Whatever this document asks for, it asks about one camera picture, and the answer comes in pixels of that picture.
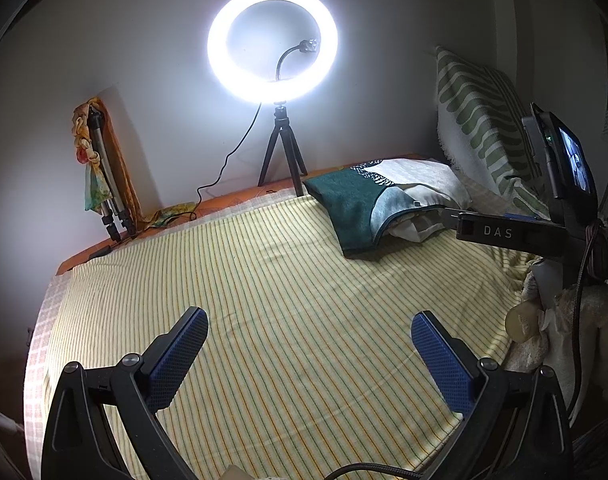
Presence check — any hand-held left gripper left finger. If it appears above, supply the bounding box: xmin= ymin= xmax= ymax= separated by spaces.
xmin=41 ymin=306 xmax=210 ymax=480

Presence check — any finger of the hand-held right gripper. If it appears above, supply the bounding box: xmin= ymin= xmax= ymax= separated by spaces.
xmin=436 ymin=206 xmax=465 ymax=233

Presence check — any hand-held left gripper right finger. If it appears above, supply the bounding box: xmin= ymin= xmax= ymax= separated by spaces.
xmin=410 ymin=311 xmax=575 ymax=480

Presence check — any green patterned white pillow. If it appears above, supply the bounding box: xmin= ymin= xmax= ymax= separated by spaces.
xmin=434 ymin=46 xmax=552 ymax=221

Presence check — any cream plush toy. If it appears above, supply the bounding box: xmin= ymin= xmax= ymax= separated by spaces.
xmin=504 ymin=260 xmax=608 ymax=411

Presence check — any yellow striped bedsheet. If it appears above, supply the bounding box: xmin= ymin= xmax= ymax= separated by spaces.
xmin=44 ymin=187 xmax=545 ymax=480

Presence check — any colourful scarf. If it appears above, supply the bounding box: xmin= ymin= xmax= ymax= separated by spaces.
xmin=73 ymin=100 xmax=107 ymax=212

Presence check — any folded silver tripod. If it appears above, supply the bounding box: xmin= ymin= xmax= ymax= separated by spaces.
xmin=86 ymin=105 xmax=137 ymax=243

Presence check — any black gooseneck phone holder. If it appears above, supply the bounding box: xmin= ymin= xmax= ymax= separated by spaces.
xmin=275 ymin=35 xmax=320 ymax=83

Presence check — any black ring light tripod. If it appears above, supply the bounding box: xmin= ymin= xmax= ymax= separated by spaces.
xmin=258 ymin=101 xmax=309 ymax=197

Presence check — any thin black power cable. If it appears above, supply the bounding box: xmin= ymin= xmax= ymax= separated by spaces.
xmin=196 ymin=102 xmax=262 ymax=221

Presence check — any white ring light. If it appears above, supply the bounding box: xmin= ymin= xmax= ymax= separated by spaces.
xmin=207 ymin=0 xmax=340 ymax=106

